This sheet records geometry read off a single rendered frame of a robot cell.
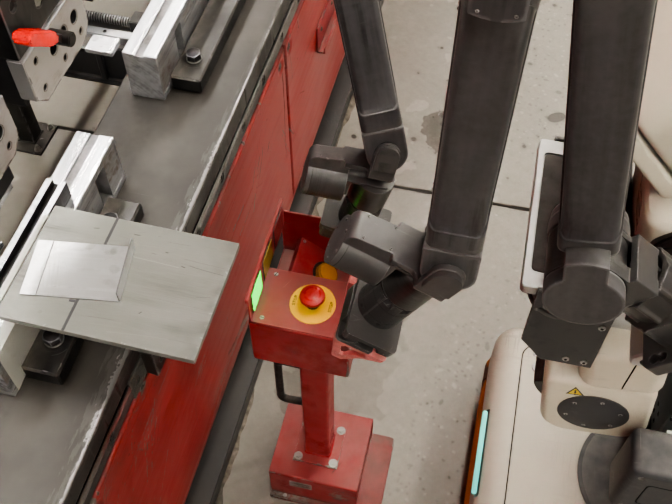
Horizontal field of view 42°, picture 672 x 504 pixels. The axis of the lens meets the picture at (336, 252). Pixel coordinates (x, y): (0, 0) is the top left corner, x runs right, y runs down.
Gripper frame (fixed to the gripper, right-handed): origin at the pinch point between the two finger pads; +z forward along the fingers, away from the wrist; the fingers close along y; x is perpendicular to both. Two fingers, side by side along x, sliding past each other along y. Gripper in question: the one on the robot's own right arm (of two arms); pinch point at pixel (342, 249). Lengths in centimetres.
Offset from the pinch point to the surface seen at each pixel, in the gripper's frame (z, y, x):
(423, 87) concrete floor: 78, -20, -122
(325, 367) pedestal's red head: 11.5, -3.4, 15.0
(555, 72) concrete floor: 69, -58, -137
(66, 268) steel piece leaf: -11.9, 35.2, 24.4
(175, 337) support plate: -15.8, 18.7, 31.0
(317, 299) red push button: -0.3, 1.8, 10.4
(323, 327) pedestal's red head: 2.2, -0.5, 13.4
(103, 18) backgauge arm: 7, 53, -38
